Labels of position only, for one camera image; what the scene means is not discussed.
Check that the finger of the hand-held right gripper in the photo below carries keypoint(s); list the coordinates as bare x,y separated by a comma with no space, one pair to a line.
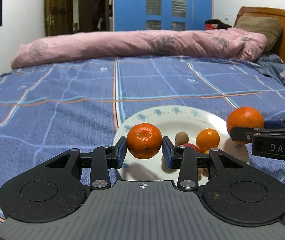
273,124
242,135

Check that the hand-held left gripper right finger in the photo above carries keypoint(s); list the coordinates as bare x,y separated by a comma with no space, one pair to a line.
167,155

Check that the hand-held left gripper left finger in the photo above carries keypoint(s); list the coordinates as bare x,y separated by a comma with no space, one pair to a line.
122,153

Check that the brown kiwi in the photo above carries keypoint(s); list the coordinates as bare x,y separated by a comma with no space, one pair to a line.
163,160
181,138
200,172

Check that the large orange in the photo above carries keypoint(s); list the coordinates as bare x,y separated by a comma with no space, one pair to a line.
245,121

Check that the red tomato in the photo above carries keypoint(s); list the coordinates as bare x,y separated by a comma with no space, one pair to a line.
189,146

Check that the dark orange mandarin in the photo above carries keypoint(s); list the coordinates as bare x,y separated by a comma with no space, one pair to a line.
144,140

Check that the white floral-rim plate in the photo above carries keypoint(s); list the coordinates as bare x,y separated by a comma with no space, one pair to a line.
157,120

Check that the grey-blue blanket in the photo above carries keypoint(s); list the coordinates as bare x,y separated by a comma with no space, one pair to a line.
280,70

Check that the blue plaid bed sheet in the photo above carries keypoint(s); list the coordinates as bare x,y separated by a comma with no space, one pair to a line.
57,105

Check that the brown pillow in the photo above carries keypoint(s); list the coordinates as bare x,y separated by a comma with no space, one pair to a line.
257,30

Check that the pink floral quilt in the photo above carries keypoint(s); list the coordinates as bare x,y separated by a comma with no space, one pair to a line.
132,45

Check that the red and black bag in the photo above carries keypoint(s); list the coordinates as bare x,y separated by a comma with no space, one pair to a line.
216,23

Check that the blue wardrobe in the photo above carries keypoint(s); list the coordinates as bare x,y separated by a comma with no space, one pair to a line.
165,5

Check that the brown wooden door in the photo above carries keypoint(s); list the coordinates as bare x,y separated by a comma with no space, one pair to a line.
57,7

